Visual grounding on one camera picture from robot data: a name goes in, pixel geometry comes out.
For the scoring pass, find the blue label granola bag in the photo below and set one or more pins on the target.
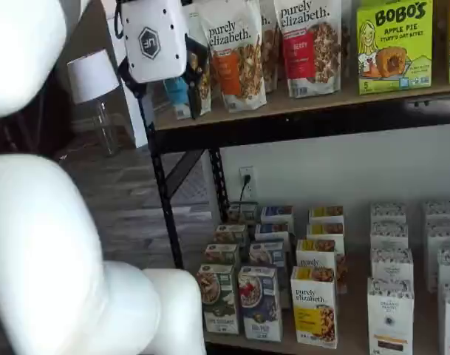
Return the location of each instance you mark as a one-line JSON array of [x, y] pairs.
[[176, 96]]

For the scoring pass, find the black metal shelf frame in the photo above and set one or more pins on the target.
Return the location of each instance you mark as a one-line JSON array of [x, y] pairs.
[[283, 133]]

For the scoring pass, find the yellow purely elizabeth box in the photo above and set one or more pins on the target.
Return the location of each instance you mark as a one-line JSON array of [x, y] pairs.
[[326, 230], [314, 310], [326, 213], [317, 255]]

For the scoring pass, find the green apple cinnamon oatmeal box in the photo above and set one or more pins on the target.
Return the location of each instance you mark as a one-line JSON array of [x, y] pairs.
[[221, 253], [217, 299], [230, 233], [243, 213]]

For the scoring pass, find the dark brown armchair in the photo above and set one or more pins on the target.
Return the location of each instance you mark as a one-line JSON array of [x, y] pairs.
[[47, 122]]

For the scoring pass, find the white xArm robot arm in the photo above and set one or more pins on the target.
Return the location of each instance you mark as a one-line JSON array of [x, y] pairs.
[[36, 240]]

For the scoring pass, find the white wall outlet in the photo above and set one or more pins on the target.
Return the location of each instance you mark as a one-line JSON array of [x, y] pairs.
[[251, 192]]

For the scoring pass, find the green Bobo's apple pie box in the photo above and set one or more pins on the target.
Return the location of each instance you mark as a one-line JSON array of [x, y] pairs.
[[394, 48]]

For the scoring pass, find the wooden shelf board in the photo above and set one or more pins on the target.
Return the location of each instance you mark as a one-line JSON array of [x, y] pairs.
[[320, 103]]

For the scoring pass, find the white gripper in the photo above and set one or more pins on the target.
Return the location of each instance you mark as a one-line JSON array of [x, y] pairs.
[[154, 40]]

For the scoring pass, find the white shade table lamp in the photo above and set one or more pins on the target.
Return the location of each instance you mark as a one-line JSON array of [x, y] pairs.
[[91, 74]]

